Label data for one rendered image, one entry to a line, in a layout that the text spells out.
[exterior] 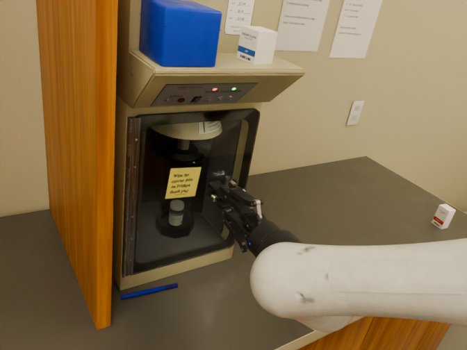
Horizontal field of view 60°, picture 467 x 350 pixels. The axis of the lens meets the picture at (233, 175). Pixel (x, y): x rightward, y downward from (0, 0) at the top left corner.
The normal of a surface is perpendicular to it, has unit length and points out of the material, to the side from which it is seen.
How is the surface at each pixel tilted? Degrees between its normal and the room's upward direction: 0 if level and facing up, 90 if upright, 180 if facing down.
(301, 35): 90
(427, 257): 40
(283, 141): 90
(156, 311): 0
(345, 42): 90
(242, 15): 90
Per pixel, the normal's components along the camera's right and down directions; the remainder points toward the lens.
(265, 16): 0.53, 0.47
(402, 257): -0.50, -0.73
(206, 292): 0.15, -0.87
